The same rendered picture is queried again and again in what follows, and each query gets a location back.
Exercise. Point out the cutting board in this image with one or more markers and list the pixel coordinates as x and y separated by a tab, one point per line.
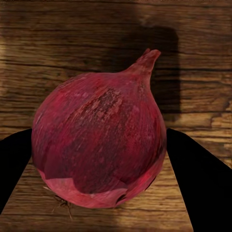
44	43

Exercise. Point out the vidalia onion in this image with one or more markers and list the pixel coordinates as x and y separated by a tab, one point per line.
99	139

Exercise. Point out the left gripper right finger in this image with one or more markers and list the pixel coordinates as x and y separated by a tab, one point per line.
205	183

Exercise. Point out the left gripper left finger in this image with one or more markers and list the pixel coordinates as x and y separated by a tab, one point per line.
15	152

